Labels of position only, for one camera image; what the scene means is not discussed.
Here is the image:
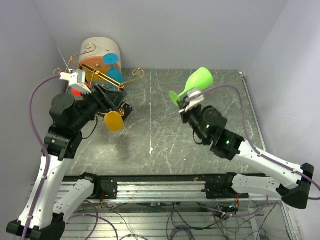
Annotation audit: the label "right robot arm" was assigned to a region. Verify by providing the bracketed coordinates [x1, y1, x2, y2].
[177, 100, 314, 210]

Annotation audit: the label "aluminium frame rail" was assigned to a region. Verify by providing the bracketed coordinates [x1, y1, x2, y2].
[29, 179, 291, 204]

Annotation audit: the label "loose wires under table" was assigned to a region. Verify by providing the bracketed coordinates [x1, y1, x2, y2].
[82, 199, 278, 240]

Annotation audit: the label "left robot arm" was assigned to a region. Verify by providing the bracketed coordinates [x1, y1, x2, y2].
[6, 84, 127, 240]

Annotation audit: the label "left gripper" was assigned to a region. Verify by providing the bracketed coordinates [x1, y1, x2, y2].
[71, 82, 128, 131]

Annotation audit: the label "blue wine glass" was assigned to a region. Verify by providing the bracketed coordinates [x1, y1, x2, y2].
[102, 53, 124, 84]

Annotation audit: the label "red wine glass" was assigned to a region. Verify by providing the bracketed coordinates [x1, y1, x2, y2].
[71, 88, 83, 97]

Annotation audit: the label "yellow wine glass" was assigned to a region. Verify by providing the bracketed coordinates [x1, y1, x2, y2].
[104, 111, 124, 132]

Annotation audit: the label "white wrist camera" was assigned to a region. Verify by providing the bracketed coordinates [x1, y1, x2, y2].
[60, 69, 92, 94]
[178, 87, 205, 113]

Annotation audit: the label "gold black wine glass rack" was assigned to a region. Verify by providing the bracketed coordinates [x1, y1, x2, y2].
[49, 54, 133, 129]

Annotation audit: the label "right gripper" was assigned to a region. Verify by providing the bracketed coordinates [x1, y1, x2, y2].
[177, 99, 209, 144]

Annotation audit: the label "green wine glass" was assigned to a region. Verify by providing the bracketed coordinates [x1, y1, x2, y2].
[169, 67, 214, 106]

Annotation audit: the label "cylindrical drum container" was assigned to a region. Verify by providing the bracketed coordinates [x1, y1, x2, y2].
[78, 37, 122, 77]

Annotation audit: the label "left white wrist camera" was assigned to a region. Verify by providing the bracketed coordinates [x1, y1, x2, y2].
[60, 69, 92, 94]

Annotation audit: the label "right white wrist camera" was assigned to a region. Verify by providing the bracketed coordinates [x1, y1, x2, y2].
[178, 87, 205, 113]

